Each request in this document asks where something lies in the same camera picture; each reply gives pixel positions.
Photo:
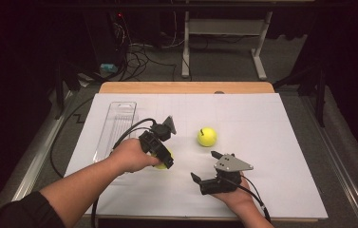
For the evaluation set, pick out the clear plastic tray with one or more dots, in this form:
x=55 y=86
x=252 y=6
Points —
x=119 y=117

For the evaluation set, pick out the yellow tennis ball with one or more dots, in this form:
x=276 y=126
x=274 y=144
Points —
x=160 y=165
x=207 y=137

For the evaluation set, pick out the white metal desk frame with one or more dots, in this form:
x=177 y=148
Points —
x=224 y=27

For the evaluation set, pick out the black stand leg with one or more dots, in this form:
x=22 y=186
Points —
x=60 y=91
x=320 y=101

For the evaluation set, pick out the small teal box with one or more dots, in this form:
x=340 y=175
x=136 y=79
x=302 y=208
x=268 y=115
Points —
x=108 y=67

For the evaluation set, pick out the black computer tower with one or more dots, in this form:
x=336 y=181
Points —
x=103 y=41

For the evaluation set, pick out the person's left hand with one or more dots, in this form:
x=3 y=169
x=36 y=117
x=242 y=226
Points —
x=132 y=156

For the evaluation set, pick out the person's right hand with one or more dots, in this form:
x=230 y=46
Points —
x=238 y=196

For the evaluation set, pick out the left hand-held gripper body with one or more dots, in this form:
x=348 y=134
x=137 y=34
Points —
x=154 y=144

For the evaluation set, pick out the person's black sleeve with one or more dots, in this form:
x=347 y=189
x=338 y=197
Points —
x=28 y=212

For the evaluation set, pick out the white table sheet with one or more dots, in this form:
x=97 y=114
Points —
x=262 y=142

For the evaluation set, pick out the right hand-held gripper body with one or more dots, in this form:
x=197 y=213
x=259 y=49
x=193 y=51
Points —
x=230 y=163

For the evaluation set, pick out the aluminium floor rail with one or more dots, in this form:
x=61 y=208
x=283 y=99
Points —
x=40 y=155
x=341 y=164

